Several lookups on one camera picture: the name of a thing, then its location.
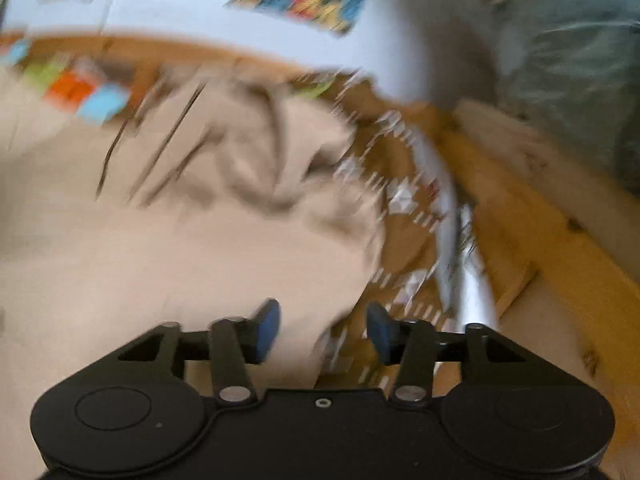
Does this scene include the brown printed blanket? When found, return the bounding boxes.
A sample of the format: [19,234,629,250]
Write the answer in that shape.
[280,67,501,391]

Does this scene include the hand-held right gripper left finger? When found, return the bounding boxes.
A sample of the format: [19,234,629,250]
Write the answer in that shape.
[117,298,282,407]

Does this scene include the beige garment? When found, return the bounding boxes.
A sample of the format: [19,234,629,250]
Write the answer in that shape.
[0,67,386,480]

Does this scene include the colourful striped blanket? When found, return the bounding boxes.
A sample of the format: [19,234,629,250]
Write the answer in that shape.
[0,40,136,126]

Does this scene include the wooden bed frame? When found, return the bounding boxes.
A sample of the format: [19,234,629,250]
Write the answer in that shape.
[0,27,640,411]

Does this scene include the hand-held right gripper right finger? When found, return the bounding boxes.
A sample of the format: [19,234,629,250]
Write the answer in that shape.
[366,302,527,407]

